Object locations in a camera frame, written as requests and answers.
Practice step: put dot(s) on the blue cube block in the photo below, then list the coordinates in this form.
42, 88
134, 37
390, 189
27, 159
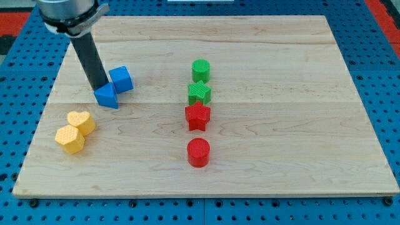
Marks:
121, 79

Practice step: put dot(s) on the light wooden board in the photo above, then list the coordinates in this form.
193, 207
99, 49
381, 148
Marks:
286, 118

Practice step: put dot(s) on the red star block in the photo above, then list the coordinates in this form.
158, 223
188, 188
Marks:
197, 116

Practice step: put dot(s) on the green star block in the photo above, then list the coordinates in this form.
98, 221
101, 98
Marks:
198, 92

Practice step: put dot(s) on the red cylinder block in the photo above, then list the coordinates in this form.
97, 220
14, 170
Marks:
198, 150

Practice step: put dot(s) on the green cylinder block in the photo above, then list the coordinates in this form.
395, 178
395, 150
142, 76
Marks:
201, 70

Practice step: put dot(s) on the blue triangle block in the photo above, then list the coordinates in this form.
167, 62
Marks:
106, 96

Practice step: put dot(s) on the yellow heart block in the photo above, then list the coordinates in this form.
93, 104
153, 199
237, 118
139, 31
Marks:
83, 121

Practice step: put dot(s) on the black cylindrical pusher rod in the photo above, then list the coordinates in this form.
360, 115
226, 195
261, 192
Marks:
90, 60

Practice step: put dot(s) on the yellow hexagon block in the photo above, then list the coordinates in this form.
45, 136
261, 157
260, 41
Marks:
70, 139

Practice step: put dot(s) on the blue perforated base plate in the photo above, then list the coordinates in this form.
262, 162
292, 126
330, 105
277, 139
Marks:
31, 66

